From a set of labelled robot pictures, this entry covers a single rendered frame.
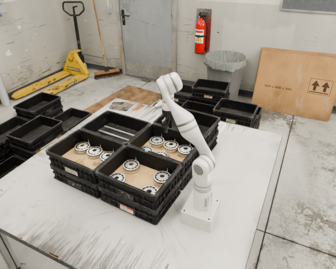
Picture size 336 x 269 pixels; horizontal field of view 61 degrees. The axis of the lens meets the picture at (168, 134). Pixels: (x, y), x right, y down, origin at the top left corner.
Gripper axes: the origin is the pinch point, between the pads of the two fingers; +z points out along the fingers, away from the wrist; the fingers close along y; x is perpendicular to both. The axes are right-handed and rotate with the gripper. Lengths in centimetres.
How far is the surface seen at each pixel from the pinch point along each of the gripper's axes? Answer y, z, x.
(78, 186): -48, 27, 36
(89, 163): -35, 18, 37
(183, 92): 172, 63, 76
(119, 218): -53, 31, 2
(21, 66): 133, 64, 343
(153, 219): -48, 26, -18
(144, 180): -31.8, 17.8, -1.8
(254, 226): -22, 30, -65
